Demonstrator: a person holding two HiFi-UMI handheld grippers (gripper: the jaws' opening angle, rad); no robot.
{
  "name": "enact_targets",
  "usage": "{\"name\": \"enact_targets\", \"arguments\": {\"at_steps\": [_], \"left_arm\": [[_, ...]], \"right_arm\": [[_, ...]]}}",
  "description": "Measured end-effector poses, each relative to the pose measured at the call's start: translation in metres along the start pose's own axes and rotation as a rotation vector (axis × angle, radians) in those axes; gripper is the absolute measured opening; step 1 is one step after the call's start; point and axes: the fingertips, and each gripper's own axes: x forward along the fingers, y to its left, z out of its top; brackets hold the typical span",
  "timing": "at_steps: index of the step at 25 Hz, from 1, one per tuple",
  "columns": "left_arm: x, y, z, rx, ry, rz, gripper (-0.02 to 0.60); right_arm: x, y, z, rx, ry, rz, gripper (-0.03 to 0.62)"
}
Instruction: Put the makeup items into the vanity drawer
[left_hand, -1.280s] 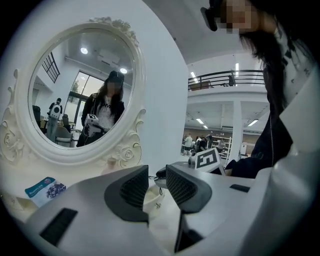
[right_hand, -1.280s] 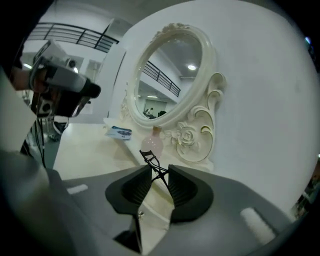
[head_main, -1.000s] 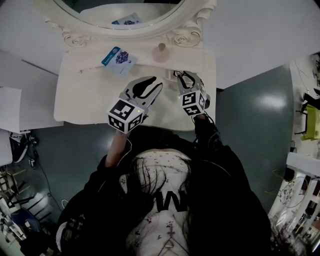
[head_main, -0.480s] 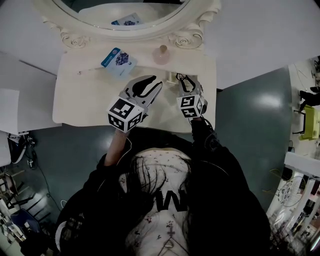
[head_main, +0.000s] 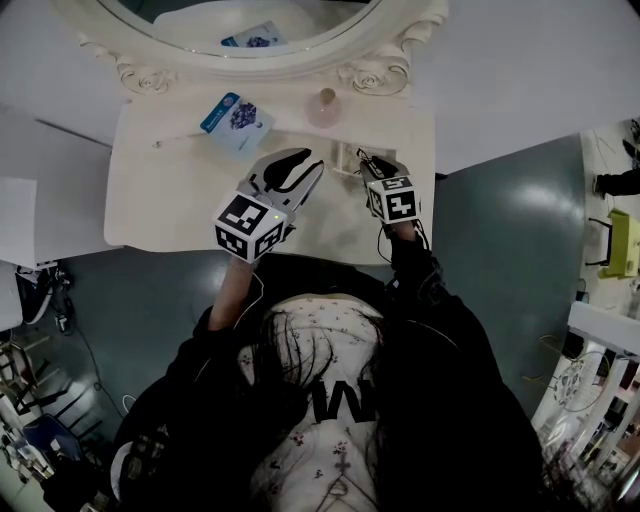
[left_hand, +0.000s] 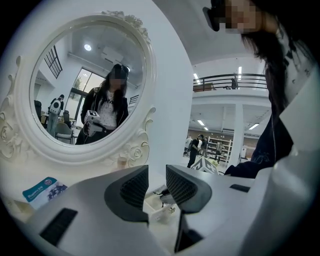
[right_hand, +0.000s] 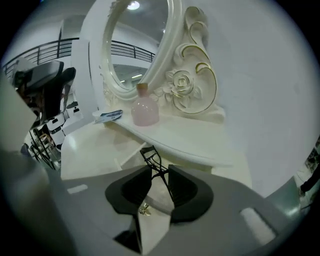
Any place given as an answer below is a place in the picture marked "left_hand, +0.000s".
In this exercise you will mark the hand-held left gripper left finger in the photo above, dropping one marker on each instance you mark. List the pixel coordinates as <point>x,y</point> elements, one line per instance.
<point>95,205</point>

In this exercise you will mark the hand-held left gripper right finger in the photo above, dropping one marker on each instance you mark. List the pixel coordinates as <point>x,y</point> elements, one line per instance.
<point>220,207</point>

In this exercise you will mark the person's black jacket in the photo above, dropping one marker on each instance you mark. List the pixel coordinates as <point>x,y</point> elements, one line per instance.
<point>270,150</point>

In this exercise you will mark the blue white packet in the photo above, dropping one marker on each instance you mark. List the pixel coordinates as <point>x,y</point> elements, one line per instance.
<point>42,192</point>

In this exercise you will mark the oval mirror with ornate frame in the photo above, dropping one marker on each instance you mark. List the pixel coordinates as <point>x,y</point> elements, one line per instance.
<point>22,105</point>

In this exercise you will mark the black balcony railing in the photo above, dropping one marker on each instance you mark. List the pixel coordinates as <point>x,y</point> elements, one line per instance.
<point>225,81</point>

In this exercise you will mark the black head-worn camera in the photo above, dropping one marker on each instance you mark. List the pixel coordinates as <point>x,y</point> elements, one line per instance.
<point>212,15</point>

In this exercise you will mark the person's head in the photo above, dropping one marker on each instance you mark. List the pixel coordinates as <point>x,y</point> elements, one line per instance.
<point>245,17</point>

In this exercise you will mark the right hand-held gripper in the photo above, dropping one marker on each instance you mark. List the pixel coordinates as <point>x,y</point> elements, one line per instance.
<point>205,165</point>

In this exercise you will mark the white jewelry box with earrings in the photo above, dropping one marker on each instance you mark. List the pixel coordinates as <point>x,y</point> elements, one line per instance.
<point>160,212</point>

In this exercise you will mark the cream ornate dressing table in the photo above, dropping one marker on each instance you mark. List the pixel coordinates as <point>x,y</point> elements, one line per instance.
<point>163,235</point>

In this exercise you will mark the person's white printed shirt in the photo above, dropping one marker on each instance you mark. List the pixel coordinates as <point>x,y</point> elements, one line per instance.
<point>300,62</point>

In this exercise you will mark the white storage shelf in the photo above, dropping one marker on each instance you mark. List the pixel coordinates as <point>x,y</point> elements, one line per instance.
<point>226,147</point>

